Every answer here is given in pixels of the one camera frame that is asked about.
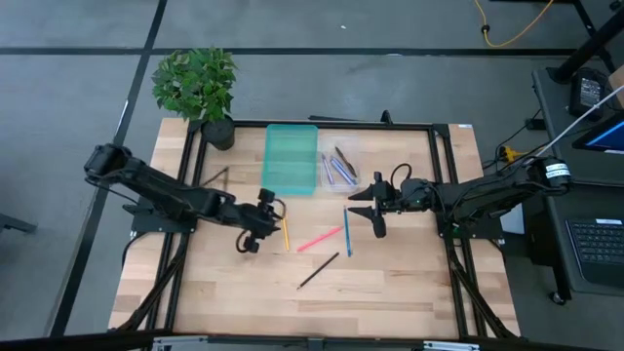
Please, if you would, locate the black power adapter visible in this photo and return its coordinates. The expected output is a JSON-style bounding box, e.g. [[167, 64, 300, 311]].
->
[[568, 67, 609, 122]]

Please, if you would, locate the yellow power cable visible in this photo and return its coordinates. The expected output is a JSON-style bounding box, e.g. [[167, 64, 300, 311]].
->
[[471, 0, 556, 50]]

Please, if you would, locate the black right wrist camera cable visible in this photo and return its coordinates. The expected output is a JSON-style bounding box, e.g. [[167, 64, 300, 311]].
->
[[388, 162, 414, 189]]

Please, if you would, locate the clear plastic bin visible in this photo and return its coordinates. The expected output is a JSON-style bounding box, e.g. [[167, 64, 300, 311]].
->
[[317, 133, 363, 194]]

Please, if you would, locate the brown cardboard box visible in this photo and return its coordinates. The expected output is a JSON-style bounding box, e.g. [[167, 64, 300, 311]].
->
[[607, 64, 624, 109]]

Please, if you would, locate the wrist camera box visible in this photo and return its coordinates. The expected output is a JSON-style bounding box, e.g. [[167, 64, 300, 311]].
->
[[222, 202, 253, 229], [402, 177, 434, 213]]

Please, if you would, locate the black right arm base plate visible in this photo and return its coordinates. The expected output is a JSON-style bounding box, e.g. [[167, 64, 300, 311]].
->
[[435, 207, 505, 241]]

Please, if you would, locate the black pencil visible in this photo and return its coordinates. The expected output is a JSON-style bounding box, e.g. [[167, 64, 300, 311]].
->
[[295, 251, 341, 292]]

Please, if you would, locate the monitor with blue screen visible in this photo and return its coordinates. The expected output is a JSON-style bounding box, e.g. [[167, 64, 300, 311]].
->
[[571, 110, 624, 156]]

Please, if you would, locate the translucent blue click pen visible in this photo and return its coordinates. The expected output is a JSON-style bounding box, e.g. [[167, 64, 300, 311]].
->
[[330, 155, 358, 187]]

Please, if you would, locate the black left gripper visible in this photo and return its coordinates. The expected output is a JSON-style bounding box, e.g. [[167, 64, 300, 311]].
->
[[221, 189, 285, 254]]

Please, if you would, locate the dark grey desk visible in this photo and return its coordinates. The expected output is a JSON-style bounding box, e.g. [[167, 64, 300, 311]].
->
[[541, 180, 624, 299], [530, 65, 624, 186]]

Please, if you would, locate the light periwinkle pen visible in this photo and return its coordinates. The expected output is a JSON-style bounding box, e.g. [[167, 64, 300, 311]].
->
[[321, 153, 336, 186]]

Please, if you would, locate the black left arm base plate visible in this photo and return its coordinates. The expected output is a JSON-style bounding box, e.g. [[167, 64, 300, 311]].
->
[[121, 200, 199, 234]]

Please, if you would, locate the black aluminium table frame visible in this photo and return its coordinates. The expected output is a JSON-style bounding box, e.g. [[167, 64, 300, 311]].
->
[[109, 109, 522, 342]]

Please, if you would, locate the green potted plant black pot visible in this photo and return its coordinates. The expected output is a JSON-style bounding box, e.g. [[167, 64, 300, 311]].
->
[[150, 46, 240, 151]]

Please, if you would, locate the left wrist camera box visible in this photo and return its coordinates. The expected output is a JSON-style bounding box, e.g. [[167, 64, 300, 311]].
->
[[222, 202, 253, 229]]

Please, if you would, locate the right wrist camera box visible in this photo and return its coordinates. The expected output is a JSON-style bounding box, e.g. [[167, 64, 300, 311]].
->
[[402, 177, 434, 213]]

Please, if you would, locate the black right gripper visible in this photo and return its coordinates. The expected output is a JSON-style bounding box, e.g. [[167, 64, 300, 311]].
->
[[346, 171, 435, 239]]

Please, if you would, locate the dark furniture leg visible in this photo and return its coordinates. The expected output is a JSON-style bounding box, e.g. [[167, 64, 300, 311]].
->
[[0, 213, 39, 236]]

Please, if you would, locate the thick black bar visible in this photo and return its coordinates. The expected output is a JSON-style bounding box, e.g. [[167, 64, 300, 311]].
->
[[550, 7, 624, 84]]

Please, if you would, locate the black crossbar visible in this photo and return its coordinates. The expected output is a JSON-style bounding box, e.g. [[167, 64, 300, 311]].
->
[[0, 329, 624, 351]]

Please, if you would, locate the silver metal bracket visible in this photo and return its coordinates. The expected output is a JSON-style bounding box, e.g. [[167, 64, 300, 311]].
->
[[149, 334, 210, 351], [421, 339, 482, 351]]

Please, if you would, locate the teal plastic bin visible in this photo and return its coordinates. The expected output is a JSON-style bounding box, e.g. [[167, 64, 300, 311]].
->
[[261, 123, 319, 197]]

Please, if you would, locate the pink pencil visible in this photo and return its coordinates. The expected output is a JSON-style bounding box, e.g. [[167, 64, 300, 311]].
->
[[295, 225, 345, 254]]

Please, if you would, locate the white cable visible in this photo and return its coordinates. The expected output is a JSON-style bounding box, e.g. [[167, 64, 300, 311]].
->
[[534, 85, 624, 159]]

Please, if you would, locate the thin black strut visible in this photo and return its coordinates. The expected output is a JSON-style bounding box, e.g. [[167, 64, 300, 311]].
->
[[572, 0, 616, 74]]

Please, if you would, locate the black laptop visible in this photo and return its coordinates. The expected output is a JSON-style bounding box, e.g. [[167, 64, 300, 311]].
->
[[565, 216, 624, 290]]

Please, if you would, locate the dark brown pen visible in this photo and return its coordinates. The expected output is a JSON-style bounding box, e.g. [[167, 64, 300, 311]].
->
[[333, 145, 359, 178]]

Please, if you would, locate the blue pencil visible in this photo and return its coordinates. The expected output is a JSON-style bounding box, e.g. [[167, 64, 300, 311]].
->
[[342, 205, 353, 258]]

